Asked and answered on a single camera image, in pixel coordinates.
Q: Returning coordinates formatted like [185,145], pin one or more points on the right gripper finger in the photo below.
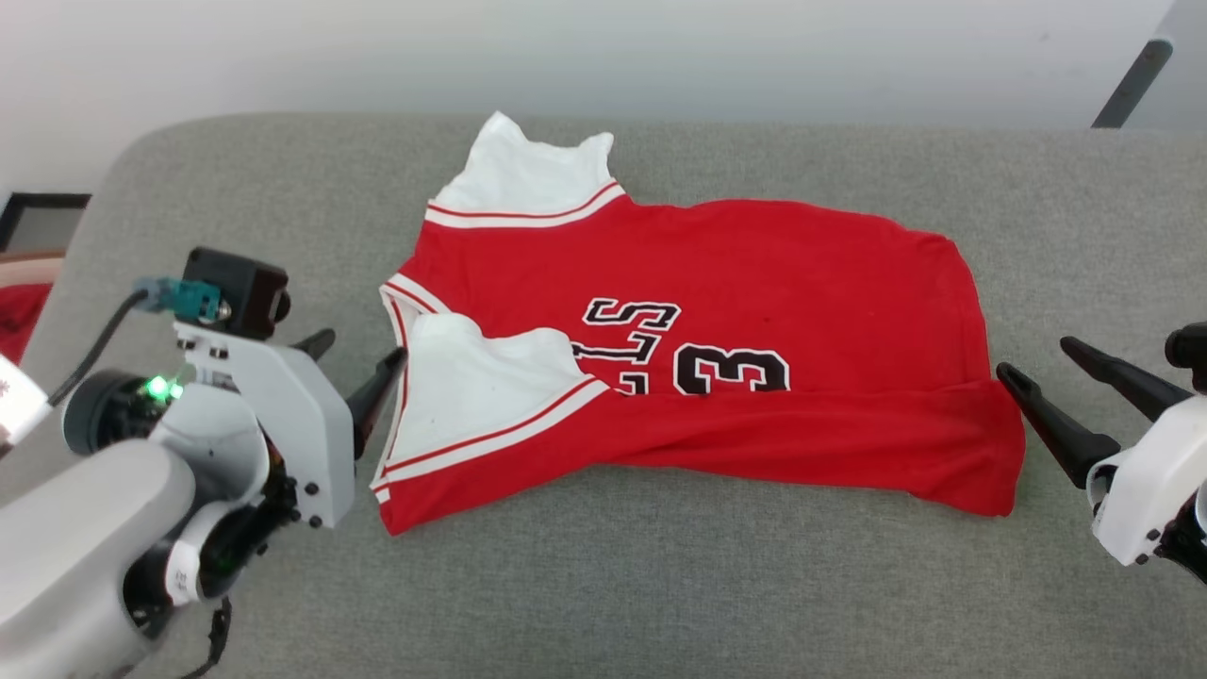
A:
[1056,424]
[1127,382]

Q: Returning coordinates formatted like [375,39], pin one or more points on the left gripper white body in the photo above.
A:
[292,415]

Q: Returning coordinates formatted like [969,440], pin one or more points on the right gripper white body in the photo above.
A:
[1141,481]

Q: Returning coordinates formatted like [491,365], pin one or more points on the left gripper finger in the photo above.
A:
[316,345]
[372,401]

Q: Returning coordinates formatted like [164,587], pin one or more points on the red and white jersey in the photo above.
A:
[801,283]

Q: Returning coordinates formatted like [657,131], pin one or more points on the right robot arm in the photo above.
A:
[1190,542]

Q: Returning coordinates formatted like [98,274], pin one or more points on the red cloth in basket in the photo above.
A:
[19,321]

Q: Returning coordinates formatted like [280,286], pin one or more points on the dark door edge strip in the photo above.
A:
[1132,85]

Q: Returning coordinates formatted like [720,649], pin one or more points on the cream laundry basket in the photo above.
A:
[28,268]

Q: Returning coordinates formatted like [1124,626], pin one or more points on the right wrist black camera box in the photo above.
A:
[1190,349]

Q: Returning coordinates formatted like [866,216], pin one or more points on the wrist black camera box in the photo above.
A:
[236,288]
[1190,349]

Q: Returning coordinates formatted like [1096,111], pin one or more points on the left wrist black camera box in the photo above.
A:
[236,288]

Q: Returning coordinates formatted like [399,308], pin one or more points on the black rectangular frame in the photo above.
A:
[9,203]

